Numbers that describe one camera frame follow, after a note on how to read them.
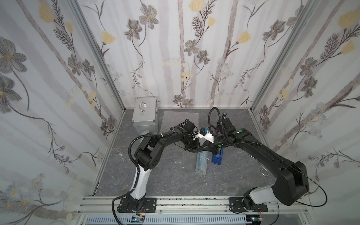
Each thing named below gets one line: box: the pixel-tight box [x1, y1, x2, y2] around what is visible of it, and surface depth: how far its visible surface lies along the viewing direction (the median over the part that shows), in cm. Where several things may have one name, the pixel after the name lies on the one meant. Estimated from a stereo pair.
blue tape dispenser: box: [211, 147, 225, 165], surface depth 90 cm
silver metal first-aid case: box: [131, 96, 159, 135], surface depth 100 cm
